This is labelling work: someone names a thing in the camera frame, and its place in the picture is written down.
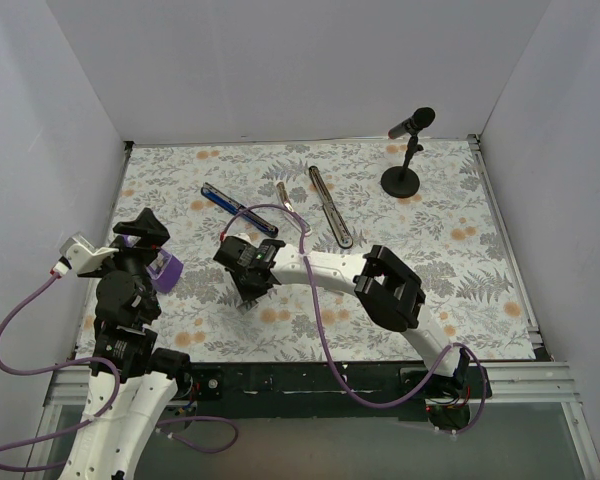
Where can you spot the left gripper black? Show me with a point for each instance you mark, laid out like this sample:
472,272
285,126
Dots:
135,248

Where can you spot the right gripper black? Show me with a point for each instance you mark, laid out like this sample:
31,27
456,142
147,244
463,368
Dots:
247,288

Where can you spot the black microphone on stand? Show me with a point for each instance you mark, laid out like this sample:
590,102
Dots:
401,181

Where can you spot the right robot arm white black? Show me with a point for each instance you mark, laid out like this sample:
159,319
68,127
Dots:
388,290

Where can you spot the floral table mat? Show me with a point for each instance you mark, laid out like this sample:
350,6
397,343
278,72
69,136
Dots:
446,233

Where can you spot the aluminium frame rail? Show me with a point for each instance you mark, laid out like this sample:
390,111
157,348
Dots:
515,382

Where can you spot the blue stapler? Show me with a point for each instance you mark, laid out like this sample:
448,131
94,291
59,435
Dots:
234,207

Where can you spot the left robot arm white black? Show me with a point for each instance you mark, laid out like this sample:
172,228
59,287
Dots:
131,379

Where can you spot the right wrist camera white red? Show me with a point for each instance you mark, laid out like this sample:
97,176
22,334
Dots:
243,236

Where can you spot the purple stapler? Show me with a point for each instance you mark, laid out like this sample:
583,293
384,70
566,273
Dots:
162,267

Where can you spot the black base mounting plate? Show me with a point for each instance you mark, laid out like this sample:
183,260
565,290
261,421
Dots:
302,390

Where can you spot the white stapler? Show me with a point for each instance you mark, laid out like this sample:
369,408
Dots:
290,211

